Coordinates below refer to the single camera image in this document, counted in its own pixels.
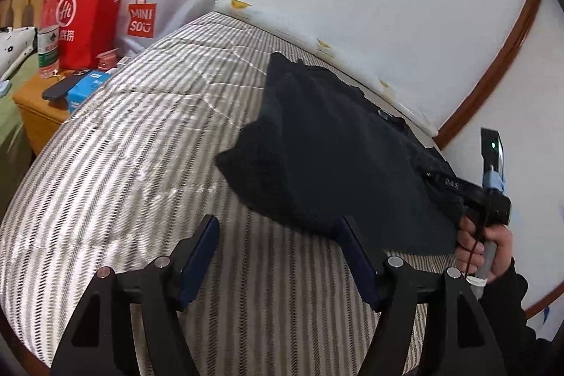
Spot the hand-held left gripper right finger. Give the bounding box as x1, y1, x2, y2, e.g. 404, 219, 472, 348
334, 216, 514, 376

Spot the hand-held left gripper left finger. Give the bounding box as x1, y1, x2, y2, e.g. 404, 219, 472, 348
50, 214, 221, 376

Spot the black t-shirt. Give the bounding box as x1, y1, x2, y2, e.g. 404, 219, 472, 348
214, 51, 472, 255

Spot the person's right forearm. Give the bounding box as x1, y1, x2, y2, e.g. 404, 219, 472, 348
478, 257, 560, 376

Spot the person's right hand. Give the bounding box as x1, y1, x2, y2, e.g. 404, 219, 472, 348
454, 215, 515, 284

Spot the brown wooden trim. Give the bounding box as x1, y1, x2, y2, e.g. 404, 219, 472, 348
522, 270, 564, 319
434, 0, 547, 150

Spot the striped mattress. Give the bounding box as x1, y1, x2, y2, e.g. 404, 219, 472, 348
0, 10, 454, 376

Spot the white printed bed sheet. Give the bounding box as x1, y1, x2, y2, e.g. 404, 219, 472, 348
214, 0, 440, 139

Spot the blue box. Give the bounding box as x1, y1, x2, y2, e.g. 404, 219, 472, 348
67, 70, 111, 112

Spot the wooden nightstand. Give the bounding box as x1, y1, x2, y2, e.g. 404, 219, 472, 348
12, 68, 89, 156

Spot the black smartphone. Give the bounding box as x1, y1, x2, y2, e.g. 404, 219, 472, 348
42, 70, 91, 101

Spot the pink plastic cup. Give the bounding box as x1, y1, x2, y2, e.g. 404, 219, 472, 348
96, 50, 119, 73

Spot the green bed sheet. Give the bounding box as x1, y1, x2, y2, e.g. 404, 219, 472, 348
0, 59, 40, 205

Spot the clear water bottle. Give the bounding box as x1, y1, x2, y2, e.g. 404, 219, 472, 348
36, 0, 60, 79

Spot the red paper bag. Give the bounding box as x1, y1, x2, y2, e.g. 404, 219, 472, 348
44, 0, 134, 70

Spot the white spotted pillow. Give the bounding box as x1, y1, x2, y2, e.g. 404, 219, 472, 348
0, 25, 37, 81

